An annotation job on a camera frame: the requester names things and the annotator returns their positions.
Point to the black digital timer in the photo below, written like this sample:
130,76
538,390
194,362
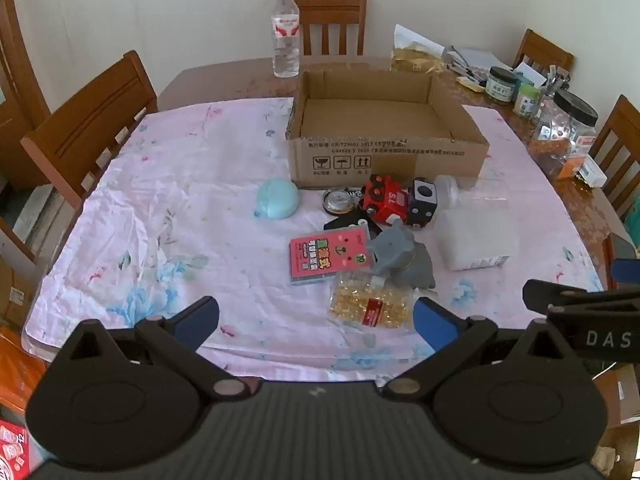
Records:
350,220

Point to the brown cardboard carton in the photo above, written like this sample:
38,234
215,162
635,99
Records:
620,400

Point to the teal round case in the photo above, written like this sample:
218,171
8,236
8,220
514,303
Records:
277,200

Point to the large clear black lid jar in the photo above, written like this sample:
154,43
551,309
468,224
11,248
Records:
562,130

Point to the red card box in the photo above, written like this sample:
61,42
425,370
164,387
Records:
327,256

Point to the green lid small jar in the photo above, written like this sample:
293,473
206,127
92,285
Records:
526,102

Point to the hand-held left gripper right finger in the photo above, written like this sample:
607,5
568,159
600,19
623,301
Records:
434,326

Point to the white envelope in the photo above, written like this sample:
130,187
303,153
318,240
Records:
530,74

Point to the black toy cube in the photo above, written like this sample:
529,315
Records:
422,202

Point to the grey elephant toy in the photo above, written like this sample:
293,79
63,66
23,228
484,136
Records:
402,257

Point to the clear plastic water bottle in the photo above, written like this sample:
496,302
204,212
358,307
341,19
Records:
285,40

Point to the clear plastic jar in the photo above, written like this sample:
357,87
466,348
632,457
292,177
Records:
470,191

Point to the yellow capsule bottle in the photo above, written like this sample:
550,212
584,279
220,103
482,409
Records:
372,305

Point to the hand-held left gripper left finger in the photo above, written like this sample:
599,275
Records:
197,317

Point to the white translucent plastic box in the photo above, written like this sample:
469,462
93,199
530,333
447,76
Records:
475,237

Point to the small orange white box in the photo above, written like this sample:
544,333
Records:
587,170

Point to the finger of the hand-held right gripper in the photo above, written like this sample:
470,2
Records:
627,271
555,294

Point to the black lid glass jar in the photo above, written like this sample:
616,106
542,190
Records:
501,85

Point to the red printed carton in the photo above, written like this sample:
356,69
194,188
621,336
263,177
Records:
12,450

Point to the wooden chair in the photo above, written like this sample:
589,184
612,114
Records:
542,55
620,150
85,135
330,22
17,85

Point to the clear pen holder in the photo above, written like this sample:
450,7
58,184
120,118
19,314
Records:
556,82

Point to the grey notebook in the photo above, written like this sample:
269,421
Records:
480,56

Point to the brown cardboard box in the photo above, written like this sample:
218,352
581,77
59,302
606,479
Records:
385,125

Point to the pink floral tablecloth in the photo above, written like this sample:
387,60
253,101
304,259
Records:
175,220

